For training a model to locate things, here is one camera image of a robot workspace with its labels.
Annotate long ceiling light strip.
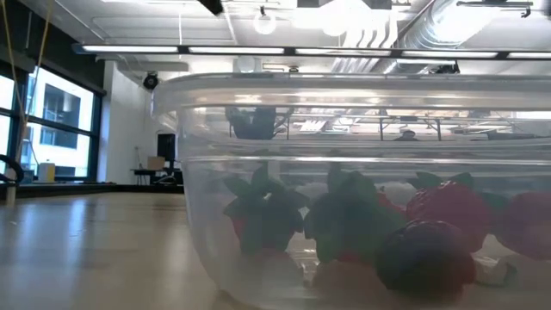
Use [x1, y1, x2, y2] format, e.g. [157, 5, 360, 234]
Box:
[71, 42, 551, 61]

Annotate clear plastic tupperware container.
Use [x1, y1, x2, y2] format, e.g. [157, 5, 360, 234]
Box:
[150, 71, 551, 310]

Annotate red toy strawberry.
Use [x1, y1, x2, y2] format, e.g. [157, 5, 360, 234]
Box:
[494, 191, 551, 262]
[404, 170, 494, 253]

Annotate large black-framed window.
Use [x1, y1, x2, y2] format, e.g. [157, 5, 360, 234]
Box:
[0, 64, 104, 182]

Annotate red strawberry big green leaves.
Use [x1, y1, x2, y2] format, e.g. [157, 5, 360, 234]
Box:
[303, 165, 408, 294]

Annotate white canister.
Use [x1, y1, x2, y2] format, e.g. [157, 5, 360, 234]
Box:
[37, 161, 57, 183]

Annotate black background desk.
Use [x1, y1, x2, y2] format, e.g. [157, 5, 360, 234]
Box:
[131, 167, 185, 194]

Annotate black ceiling track fixture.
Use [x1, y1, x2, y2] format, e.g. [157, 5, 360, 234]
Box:
[455, 0, 535, 19]

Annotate round ceiling lamp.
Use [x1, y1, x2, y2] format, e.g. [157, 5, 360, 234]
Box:
[252, 11, 278, 36]

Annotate dark purple toy cherry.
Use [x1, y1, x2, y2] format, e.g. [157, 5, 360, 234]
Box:
[374, 219, 520, 302]

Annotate silver air duct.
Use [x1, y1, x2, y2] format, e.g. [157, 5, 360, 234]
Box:
[331, 0, 551, 74]

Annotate white post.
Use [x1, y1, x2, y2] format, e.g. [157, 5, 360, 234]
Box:
[4, 180, 17, 207]

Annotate red strawberry dark green leaves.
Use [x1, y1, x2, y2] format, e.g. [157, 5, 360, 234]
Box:
[221, 165, 311, 259]

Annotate black cable loop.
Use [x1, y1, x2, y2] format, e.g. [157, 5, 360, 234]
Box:
[0, 158, 25, 184]

